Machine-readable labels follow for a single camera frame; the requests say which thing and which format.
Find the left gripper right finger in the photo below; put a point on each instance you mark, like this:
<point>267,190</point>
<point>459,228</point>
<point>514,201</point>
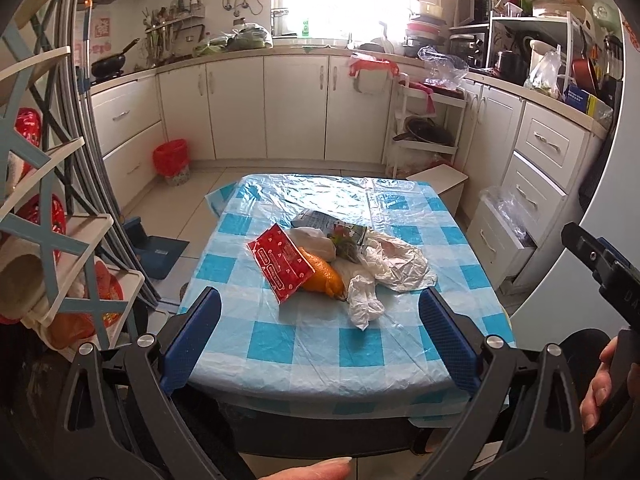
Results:
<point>522,419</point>

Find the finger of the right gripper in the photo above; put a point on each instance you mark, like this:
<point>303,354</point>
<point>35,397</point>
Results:
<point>587,249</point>
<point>615,253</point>

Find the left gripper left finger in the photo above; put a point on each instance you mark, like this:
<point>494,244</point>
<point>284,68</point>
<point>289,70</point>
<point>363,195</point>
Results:
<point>116,418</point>

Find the red white snack bag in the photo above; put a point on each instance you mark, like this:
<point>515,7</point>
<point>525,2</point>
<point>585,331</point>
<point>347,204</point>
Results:
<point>282,264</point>

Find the large orange peel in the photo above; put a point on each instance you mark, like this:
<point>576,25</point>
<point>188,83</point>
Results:
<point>325,279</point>

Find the white kitchen cabinets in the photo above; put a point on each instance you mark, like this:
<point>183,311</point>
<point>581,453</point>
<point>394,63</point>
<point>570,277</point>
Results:
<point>301,109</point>

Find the red lined trash bin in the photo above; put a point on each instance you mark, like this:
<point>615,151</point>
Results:
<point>172,161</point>

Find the person right hand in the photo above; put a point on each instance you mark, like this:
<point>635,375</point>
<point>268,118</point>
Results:
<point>599,389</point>

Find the person left hand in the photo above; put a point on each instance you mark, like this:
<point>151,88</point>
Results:
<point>334,469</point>

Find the clear bag in drawer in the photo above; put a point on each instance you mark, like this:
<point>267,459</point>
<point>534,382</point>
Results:
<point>509,209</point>

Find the white step stool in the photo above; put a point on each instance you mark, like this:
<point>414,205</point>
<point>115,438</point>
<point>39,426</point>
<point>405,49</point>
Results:
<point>446,181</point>

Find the crumpled white plastic bag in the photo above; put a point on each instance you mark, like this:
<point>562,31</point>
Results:
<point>394,263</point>

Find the crumpled white tissue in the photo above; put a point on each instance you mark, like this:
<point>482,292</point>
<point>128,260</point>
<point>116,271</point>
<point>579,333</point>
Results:
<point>363,304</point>

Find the blue checkered plastic tablecloth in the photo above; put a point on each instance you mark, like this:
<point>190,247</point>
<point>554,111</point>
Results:
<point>304,357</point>

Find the white rolling cart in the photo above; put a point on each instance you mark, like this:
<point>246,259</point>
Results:
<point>423,119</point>

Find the clear plastic bag on cart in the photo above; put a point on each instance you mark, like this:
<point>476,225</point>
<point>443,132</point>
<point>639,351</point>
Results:
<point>442,70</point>

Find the white counter shelf rack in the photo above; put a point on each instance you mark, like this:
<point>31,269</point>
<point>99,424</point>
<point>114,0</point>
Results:
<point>531,37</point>

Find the red bag hanging holder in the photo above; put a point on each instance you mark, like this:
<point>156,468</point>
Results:
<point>371,74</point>

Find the blue milk carton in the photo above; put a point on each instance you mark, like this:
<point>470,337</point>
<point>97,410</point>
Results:
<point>347,237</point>

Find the black wok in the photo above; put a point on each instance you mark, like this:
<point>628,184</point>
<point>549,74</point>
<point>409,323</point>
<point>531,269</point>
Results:
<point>112,64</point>

